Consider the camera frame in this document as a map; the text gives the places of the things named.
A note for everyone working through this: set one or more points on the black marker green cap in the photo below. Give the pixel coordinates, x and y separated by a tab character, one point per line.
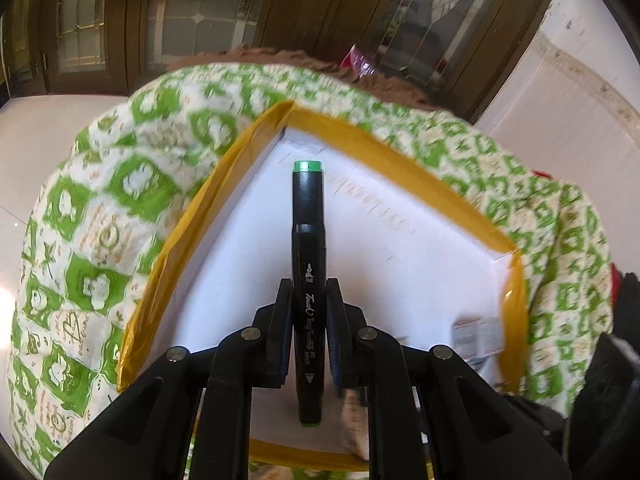
309	240

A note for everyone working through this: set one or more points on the pink plastic bag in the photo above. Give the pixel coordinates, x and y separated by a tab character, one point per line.
356	62

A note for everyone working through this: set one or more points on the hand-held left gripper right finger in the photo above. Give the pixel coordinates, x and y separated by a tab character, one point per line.
334	340

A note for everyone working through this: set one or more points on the brown wooden glass doors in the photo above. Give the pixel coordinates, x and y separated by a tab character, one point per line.
200	10

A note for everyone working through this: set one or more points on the green printed blanket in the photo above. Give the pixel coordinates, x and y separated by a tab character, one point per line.
125	180

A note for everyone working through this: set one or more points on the brown fuzzy blanket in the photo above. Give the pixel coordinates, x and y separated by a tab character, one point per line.
280	55

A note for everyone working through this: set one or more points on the white tray yellow taped edge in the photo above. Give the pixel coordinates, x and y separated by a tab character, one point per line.
390	285

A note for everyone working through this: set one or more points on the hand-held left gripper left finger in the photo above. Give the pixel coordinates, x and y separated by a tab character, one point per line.
286	340

